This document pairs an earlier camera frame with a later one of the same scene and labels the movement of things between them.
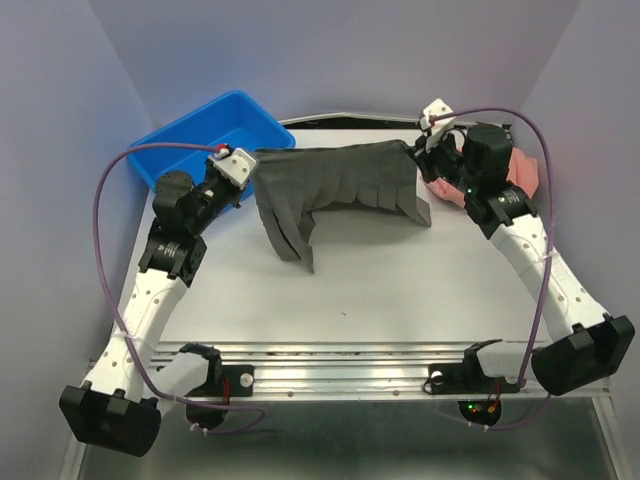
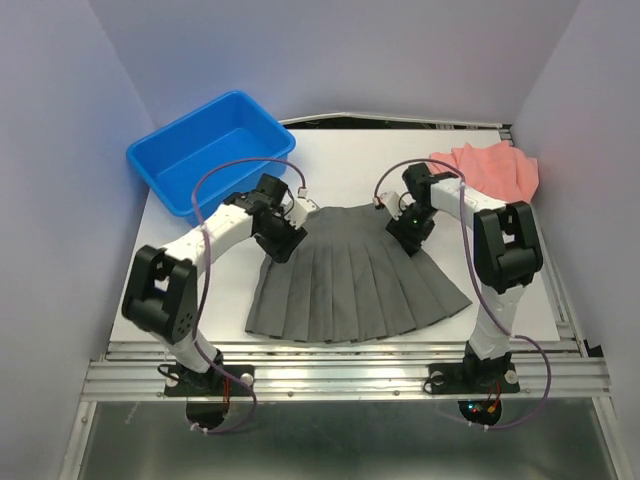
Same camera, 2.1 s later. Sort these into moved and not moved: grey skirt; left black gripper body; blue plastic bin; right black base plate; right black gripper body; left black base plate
Moved: right black gripper body; left black gripper body; grey skirt
Not moved: left black base plate; right black base plate; blue plastic bin
